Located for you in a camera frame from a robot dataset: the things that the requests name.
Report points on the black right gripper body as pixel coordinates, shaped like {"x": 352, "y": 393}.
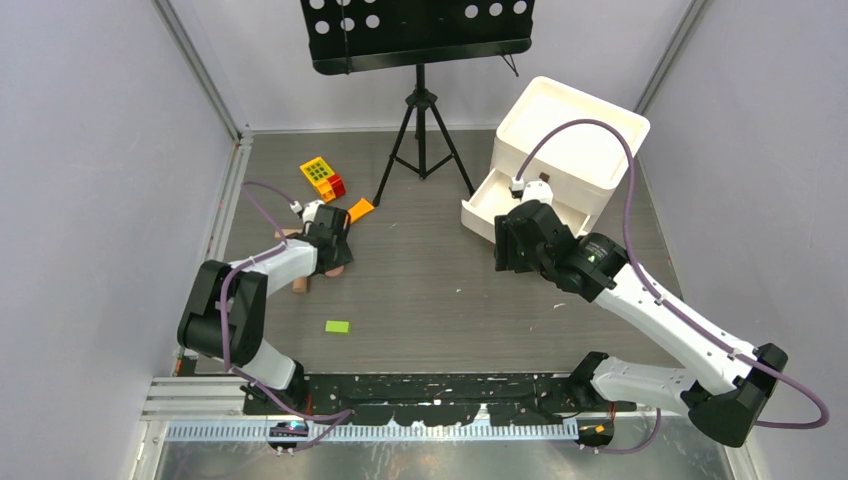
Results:
{"x": 510, "y": 255}

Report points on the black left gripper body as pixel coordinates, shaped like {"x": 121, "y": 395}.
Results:
{"x": 342, "y": 256}

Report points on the orange white tube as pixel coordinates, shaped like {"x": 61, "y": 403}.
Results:
{"x": 361, "y": 208}

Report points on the white drawer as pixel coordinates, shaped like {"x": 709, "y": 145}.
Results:
{"x": 493, "y": 198}

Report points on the tan foundation bottle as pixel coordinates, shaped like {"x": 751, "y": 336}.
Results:
{"x": 300, "y": 285}

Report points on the white drawer organizer box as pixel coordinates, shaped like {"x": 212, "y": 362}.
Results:
{"x": 583, "y": 164}

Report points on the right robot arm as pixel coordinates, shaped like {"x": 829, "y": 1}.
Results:
{"x": 719, "y": 385}

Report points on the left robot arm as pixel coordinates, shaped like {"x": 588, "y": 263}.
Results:
{"x": 225, "y": 312}

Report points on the beige rectangular block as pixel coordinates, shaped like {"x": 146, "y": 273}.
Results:
{"x": 286, "y": 233}

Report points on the red orange toy block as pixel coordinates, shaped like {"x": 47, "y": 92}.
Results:
{"x": 331, "y": 188}

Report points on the yellow green toy block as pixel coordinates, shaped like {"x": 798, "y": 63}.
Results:
{"x": 317, "y": 171}

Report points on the green rectangular block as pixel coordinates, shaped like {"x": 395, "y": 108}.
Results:
{"x": 337, "y": 327}

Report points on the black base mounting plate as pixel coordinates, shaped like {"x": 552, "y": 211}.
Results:
{"x": 509, "y": 399}

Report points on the black music stand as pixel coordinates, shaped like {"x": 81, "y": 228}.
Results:
{"x": 346, "y": 37}

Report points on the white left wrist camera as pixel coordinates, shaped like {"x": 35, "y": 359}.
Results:
{"x": 306, "y": 212}

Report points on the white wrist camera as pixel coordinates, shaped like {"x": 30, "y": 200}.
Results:
{"x": 536, "y": 190}
{"x": 306, "y": 212}

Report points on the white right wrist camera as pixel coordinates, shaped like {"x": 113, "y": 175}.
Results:
{"x": 536, "y": 190}

